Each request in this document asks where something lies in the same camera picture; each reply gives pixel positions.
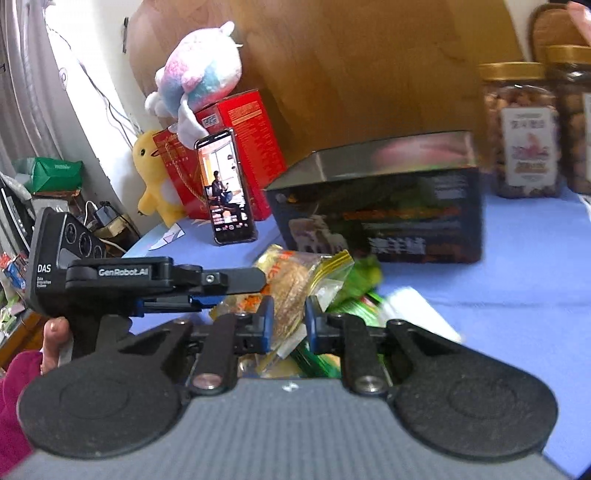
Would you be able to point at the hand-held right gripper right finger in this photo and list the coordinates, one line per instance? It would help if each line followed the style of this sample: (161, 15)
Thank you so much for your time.
(312, 327)

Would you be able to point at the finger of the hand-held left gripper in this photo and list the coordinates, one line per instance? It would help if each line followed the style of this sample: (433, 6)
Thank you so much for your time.
(231, 278)

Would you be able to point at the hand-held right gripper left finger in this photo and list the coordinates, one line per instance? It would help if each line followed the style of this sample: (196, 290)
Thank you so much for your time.
(267, 325)

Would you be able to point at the orange snack packet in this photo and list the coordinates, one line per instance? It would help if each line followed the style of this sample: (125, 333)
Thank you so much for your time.
(240, 304)

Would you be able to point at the clear cracker zip bag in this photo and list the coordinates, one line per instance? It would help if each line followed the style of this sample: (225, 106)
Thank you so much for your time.
(291, 286)

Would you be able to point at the green snack packet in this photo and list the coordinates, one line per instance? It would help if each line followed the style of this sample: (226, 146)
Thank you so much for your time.
(364, 281)

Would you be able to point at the white snack packet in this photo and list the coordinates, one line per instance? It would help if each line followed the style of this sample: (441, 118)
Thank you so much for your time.
(415, 307)

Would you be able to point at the black tin box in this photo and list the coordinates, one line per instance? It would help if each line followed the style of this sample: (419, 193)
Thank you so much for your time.
(392, 217)

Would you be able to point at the person's left hand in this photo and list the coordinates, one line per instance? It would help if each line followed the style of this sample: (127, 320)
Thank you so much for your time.
(54, 339)

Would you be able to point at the smartphone in clear case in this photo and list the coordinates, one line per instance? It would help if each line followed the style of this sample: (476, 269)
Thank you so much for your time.
(226, 194)

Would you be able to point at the green paper bag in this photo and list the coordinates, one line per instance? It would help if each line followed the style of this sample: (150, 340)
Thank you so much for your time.
(51, 173)

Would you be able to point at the yellow duck plush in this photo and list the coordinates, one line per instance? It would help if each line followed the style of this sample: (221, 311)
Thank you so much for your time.
(152, 184)

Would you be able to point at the red gift box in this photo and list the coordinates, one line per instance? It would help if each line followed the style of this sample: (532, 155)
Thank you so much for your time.
(251, 134)

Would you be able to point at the grey curtain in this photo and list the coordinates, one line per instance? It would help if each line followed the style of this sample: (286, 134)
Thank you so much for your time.
(18, 69)

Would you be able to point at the pastel plush toy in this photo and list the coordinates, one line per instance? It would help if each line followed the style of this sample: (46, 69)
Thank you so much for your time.
(203, 74)

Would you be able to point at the blue printed tablecloth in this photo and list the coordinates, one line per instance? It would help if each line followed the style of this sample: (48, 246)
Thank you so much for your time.
(517, 286)

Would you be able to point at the wooden board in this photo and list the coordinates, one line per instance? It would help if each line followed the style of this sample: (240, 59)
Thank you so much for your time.
(351, 69)

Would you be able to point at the cashew jar gold lid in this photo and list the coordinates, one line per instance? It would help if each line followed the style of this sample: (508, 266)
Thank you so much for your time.
(521, 129)

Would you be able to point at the pecan jar gold lid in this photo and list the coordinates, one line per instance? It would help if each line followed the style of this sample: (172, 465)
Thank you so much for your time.
(575, 115)

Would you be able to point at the brown woven mat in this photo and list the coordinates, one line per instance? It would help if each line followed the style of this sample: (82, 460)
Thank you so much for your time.
(549, 27)

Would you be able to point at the pink snack bag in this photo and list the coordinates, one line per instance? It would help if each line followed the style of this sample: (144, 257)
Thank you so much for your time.
(581, 16)

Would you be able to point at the white wall hook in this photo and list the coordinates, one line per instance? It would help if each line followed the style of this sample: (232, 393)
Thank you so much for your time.
(63, 77)

